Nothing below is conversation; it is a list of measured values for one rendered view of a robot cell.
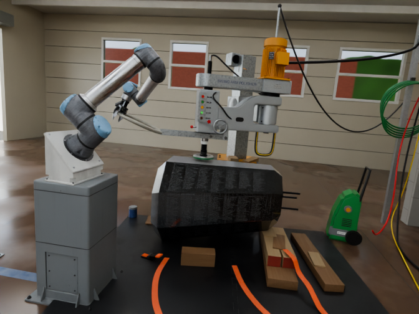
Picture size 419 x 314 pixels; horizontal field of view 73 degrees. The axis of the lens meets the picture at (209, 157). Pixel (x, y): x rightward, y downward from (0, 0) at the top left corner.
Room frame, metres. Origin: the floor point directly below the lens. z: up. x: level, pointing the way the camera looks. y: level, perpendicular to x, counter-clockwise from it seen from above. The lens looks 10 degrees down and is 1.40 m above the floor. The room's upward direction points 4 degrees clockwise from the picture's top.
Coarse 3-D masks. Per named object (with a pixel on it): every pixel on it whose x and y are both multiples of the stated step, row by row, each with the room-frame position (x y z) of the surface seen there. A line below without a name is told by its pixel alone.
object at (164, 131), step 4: (164, 132) 2.78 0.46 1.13; (168, 132) 2.79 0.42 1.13; (172, 132) 2.79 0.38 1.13; (176, 132) 2.80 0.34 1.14; (180, 132) 2.81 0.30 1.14; (184, 132) 2.82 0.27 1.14; (188, 132) 2.83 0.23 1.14; (192, 132) 2.84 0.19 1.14; (196, 132) 2.95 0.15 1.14; (184, 136) 2.82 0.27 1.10; (188, 136) 2.83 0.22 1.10; (192, 136) 2.83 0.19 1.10; (196, 136) 2.84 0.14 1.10; (200, 136) 2.85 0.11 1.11; (204, 136) 2.86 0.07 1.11; (208, 136) 2.87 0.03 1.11; (212, 136) 2.87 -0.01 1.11; (216, 136) 2.88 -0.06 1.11; (220, 136) 2.89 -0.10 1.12
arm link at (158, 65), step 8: (152, 64) 2.01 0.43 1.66; (160, 64) 2.02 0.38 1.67; (152, 72) 2.04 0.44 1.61; (160, 72) 2.04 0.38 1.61; (152, 80) 2.10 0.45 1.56; (160, 80) 2.09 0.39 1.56; (144, 88) 2.27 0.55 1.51; (152, 88) 2.24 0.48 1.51; (136, 96) 2.46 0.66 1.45; (144, 96) 2.36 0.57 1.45
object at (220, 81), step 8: (200, 80) 2.82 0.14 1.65; (208, 80) 2.81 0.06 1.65; (216, 80) 2.82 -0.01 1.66; (224, 80) 2.84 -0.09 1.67; (232, 80) 2.85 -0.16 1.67; (240, 80) 2.87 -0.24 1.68; (248, 80) 2.89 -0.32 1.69; (256, 80) 2.90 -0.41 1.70; (264, 80) 2.91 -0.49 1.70; (272, 80) 2.92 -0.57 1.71; (280, 80) 2.94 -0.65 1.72; (208, 88) 2.88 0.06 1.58; (224, 88) 2.97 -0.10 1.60; (232, 88) 2.88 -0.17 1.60; (240, 88) 2.88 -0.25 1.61; (248, 88) 2.89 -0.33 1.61; (256, 88) 2.91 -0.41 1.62; (264, 88) 2.91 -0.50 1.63; (272, 88) 2.92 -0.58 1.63; (280, 88) 2.94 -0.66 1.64; (288, 88) 2.96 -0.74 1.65; (272, 96) 2.95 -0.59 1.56
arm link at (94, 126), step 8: (88, 120) 1.85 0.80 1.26; (96, 120) 1.84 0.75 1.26; (104, 120) 1.93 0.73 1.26; (80, 128) 1.84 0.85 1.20; (88, 128) 1.84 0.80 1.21; (96, 128) 1.83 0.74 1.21; (104, 128) 1.87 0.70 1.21; (80, 136) 1.86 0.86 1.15; (88, 136) 1.85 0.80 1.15; (96, 136) 1.85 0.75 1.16; (104, 136) 1.88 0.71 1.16; (88, 144) 1.86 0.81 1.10; (96, 144) 1.89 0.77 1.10
